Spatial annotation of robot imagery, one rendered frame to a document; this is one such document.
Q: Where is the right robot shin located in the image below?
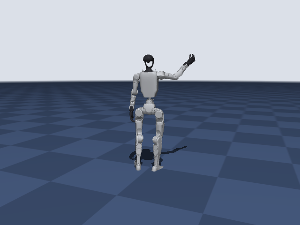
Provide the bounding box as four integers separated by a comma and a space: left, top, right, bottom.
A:
153, 137, 162, 167

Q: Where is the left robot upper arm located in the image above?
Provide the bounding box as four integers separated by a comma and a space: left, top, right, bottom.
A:
132, 73, 140, 95

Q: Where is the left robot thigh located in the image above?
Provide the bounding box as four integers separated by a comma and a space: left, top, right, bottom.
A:
135, 107, 144, 143

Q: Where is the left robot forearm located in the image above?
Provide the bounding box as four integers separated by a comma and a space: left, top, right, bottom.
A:
129, 89, 136, 109

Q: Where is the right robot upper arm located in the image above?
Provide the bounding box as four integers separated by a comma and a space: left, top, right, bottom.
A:
157, 71, 178, 80

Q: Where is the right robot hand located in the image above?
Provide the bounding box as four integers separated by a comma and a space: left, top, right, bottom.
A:
183, 54, 195, 66

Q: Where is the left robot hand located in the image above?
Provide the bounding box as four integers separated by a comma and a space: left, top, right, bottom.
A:
129, 106, 135, 122

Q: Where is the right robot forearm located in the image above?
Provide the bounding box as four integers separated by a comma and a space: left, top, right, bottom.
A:
175, 64, 188, 78

